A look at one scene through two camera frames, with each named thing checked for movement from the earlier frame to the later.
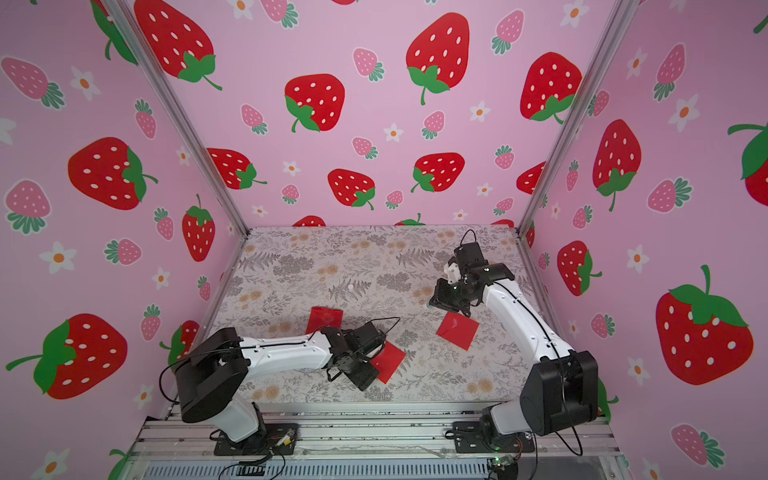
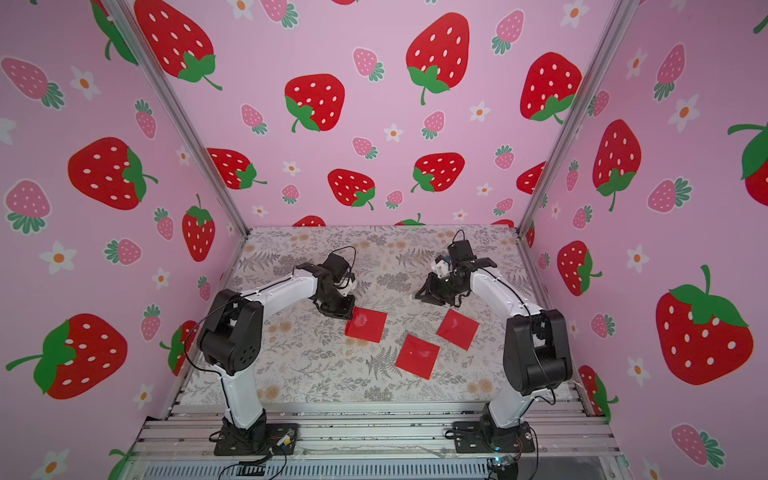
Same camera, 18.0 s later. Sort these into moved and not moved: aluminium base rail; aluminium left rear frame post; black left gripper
Moved: black left gripper
Not moved: aluminium left rear frame post; aluminium base rail
